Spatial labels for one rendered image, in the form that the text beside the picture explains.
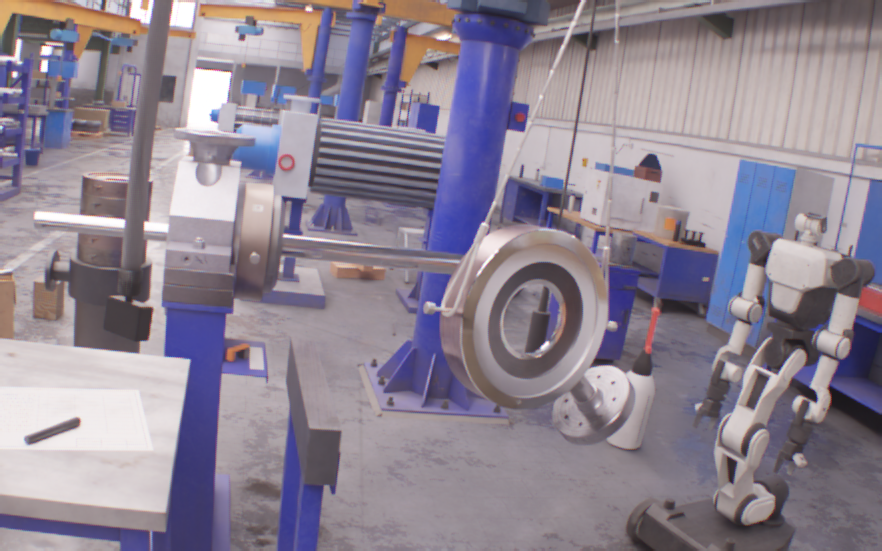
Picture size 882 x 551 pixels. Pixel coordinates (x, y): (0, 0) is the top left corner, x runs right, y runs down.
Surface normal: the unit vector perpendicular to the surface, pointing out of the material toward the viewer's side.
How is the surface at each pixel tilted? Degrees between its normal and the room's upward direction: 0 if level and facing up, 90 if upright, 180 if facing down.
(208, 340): 90
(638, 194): 90
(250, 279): 117
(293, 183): 90
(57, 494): 0
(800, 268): 90
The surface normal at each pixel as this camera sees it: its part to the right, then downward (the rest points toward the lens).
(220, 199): 0.27, -0.50
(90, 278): -0.11, 0.21
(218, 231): 0.22, 0.25
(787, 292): -0.88, -0.04
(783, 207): -0.97, -0.11
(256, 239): 0.25, 0.01
